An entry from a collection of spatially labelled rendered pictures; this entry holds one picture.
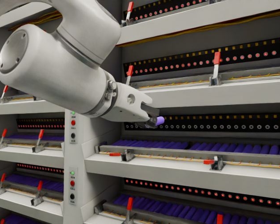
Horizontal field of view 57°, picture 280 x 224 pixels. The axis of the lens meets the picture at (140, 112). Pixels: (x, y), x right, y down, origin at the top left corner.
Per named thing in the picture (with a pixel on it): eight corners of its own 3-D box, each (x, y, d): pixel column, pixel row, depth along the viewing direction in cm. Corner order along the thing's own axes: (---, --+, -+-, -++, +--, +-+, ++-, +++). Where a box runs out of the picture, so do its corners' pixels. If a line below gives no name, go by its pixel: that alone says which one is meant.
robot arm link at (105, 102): (113, 62, 41) (124, 70, 43) (74, 69, 46) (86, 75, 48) (103, 113, 39) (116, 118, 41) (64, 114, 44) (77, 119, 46)
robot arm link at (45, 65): (94, 53, 44) (62, 94, 46) (26, 5, 34) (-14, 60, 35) (118, 79, 39) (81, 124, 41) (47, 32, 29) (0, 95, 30)
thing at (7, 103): (67, 111, 91) (59, 72, 88) (-18, 115, 124) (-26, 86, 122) (104, 101, 107) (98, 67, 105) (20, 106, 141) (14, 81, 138)
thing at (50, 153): (66, 169, 90) (58, 131, 87) (-20, 157, 123) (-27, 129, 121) (104, 149, 106) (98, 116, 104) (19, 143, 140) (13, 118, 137)
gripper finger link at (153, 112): (162, 106, 47) (157, 113, 53) (121, 98, 47) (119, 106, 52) (162, 112, 47) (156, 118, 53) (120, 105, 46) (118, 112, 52)
